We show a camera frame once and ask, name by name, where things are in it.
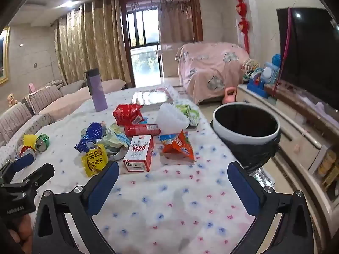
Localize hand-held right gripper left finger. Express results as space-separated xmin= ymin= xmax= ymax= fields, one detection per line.
xmin=32 ymin=161 xmax=119 ymax=254

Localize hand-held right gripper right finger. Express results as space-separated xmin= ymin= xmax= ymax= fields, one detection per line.
xmin=227 ymin=161 xmax=315 ymax=254

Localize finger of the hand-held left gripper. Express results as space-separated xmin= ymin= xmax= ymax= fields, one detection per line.
xmin=16 ymin=163 xmax=55 ymax=191
xmin=0 ymin=153 xmax=37 ymax=176

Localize red white drink can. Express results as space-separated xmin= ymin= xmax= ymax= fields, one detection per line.
xmin=17 ymin=146 xmax=36 ymax=159

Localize yellow plastic cup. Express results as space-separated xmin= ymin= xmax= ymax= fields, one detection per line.
xmin=23 ymin=134 xmax=38 ymax=149

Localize yellow wrapper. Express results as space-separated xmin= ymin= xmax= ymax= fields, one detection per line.
xmin=81 ymin=143 xmax=109 ymax=177

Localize green drink can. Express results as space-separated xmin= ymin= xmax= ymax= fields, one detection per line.
xmin=35 ymin=134 xmax=50 ymax=154

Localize white red carton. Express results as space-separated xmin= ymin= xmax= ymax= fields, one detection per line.
xmin=123 ymin=134 xmax=155 ymax=172

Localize light green wrapper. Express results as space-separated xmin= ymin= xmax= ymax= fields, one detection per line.
xmin=102 ymin=124 xmax=131 ymax=162

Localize white bin with black bag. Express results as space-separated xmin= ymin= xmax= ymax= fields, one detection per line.
xmin=210 ymin=102 xmax=281 ymax=174

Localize blue wrapper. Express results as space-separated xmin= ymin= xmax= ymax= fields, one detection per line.
xmin=74 ymin=122 xmax=106 ymax=153

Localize red cylindrical can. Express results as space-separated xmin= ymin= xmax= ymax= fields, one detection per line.
xmin=124 ymin=123 xmax=161 ymax=137

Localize red snack bag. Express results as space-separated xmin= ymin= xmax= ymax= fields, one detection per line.
xmin=113 ymin=104 xmax=144 ymax=126

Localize orange snack bag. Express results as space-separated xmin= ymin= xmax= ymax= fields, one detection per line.
xmin=159 ymin=130 xmax=195 ymax=161

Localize green snack bag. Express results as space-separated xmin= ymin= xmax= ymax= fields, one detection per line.
xmin=175 ymin=104 xmax=200 ymax=127

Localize white ribbed plastic container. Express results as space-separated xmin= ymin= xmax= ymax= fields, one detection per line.
xmin=157 ymin=103 xmax=190 ymax=135

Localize person's left hand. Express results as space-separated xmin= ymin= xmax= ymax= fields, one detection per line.
xmin=7 ymin=214 xmax=34 ymax=254

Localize striped beige sofa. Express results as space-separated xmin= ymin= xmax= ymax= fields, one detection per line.
xmin=0 ymin=79 xmax=126 ymax=149

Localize white television cabinet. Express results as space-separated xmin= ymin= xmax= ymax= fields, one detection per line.
xmin=236 ymin=83 xmax=339 ymax=217

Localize white floral tablecloth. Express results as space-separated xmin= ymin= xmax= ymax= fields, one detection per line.
xmin=0 ymin=85 xmax=255 ymax=254

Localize yellow boxes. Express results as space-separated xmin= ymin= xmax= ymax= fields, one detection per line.
xmin=316 ymin=148 xmax=339 ymax=199

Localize purple thermos bottle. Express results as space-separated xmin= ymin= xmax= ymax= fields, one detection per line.
xmin=84 ymin=68 xmax=108 ymax=112

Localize pink kettlebell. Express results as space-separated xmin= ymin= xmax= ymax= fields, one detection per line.
xmin=222 ymin=87 xmax=237 ymax=104

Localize blue toy set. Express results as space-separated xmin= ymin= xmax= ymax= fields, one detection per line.
xmin=247 ymin=62 xmax=280 ymax=98

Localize pink heart-patterned cover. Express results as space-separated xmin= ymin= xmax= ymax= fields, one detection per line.
xmin=177 ymin=42 xmax=250 ymax=105

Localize gold curtain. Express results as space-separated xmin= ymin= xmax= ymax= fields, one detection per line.
xmin=54 ymin=0 xmax=131 ymax=88

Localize black television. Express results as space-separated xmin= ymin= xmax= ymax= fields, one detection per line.
xmin=276 ymin=7 xmax=339 ymax=106

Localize wooden framed balcony door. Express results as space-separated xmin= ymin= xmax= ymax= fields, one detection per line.
xmin=119 ymin=0 xmax=204 ymax=88

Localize red hanging decoration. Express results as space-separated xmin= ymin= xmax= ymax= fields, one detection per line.
xmin=230 ymin=0 xmax=251 ymax=53

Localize sheer patterned curtain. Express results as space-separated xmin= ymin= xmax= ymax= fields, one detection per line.
xmin=159 ymin=0 xmax=204 ymax=43

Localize gold picture frame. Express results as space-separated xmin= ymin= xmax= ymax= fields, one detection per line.
xmin=0 ymin=26 xmax=11 ymax=85

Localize colourful ring toy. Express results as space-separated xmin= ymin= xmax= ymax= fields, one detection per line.
xmin=242 ymin=58 xmax=261 ymax=84

